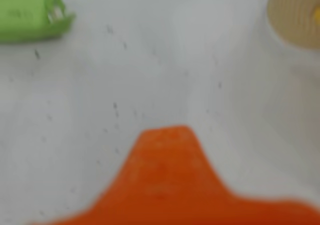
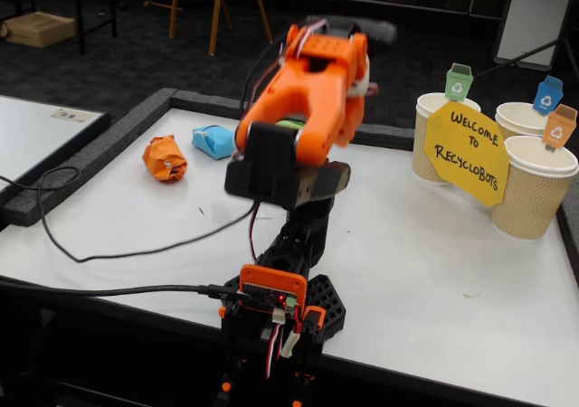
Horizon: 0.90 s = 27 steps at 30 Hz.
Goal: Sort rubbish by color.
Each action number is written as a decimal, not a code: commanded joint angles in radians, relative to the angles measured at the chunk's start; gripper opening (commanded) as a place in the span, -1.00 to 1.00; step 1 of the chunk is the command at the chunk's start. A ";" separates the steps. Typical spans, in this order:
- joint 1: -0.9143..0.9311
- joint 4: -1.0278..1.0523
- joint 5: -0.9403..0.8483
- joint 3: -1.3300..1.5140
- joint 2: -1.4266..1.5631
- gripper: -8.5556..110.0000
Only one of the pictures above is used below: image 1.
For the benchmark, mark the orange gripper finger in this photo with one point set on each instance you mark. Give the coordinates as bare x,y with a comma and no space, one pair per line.
170,175

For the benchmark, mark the green paper parcel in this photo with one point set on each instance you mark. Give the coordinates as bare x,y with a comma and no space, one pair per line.
22,12

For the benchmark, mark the ribbed brown paper cup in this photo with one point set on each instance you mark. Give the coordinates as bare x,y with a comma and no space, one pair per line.
290,15

